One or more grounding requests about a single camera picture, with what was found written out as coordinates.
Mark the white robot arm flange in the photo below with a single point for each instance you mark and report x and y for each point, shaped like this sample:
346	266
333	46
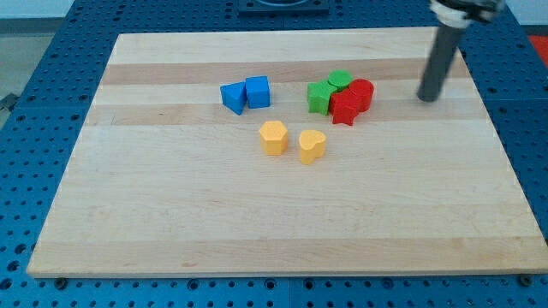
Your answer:
461	13

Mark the yellow hexagon block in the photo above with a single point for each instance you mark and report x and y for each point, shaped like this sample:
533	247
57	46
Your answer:
274	138

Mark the yellow heart block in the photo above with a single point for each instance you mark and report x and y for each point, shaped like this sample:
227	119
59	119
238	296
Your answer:
312	144

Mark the blue cube block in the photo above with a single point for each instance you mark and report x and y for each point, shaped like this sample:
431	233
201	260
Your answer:
258	92

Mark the blue triangle block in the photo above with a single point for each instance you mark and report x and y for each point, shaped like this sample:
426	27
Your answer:
234	96

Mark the green star block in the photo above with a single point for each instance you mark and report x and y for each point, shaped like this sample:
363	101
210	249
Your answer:
319	96

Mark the red star block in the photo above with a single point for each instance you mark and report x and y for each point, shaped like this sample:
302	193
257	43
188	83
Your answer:
344	107

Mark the green cylinder block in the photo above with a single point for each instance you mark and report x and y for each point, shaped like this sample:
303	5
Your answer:
340	79

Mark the red cylinder block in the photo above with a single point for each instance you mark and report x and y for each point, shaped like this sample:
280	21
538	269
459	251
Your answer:
363	89

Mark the wooden board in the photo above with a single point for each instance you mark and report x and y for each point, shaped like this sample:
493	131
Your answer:
165	181

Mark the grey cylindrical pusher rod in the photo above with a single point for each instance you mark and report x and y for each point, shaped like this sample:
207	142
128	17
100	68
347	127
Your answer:
439	62

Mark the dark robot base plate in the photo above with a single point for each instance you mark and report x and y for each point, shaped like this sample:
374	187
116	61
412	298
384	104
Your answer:
281	7

